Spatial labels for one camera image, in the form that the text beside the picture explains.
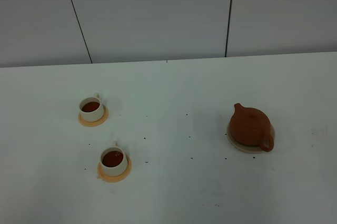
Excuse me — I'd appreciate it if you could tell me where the brown clay teapot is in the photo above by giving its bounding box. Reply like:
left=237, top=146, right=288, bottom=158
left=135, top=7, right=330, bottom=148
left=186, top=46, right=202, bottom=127
left=227, top=103, right=274, bottom=152

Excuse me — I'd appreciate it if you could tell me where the beige round teapot coaster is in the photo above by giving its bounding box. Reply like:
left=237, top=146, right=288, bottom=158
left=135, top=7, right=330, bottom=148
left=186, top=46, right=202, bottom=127
left=226, top=123, right=275, bottom=154

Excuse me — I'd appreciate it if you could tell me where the white teacup far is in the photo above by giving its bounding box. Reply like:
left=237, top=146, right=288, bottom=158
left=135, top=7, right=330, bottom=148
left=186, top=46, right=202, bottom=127
left=79, top=93, right=104, bottom=122

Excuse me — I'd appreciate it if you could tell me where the white teacup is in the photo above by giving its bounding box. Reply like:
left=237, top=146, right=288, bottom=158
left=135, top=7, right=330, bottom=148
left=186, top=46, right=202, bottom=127
left=100, top=141, right=128, bottom=177
left=79, top=93, right=104, bottom=122

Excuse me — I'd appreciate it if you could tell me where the white teacup near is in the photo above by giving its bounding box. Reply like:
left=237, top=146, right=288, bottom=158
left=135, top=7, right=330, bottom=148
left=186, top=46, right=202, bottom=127
left=100, top=141, right=128, bottom=177

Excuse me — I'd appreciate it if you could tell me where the orange saucer far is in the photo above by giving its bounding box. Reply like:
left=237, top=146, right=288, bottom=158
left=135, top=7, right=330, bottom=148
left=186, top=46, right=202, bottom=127
left=78, top=105, right=109, bottom=127

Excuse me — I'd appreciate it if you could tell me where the orange saucer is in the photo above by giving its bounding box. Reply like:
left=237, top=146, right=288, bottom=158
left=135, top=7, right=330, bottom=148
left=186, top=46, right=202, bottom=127
left=78, top=105, right=109, bottom=127
left=97, top=155, right=132, bottom=183

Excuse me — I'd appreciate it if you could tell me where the orange saucer near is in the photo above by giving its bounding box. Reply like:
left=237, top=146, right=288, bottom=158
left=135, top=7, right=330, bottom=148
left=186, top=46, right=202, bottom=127
left=97, top=155, right=132, bottom=183

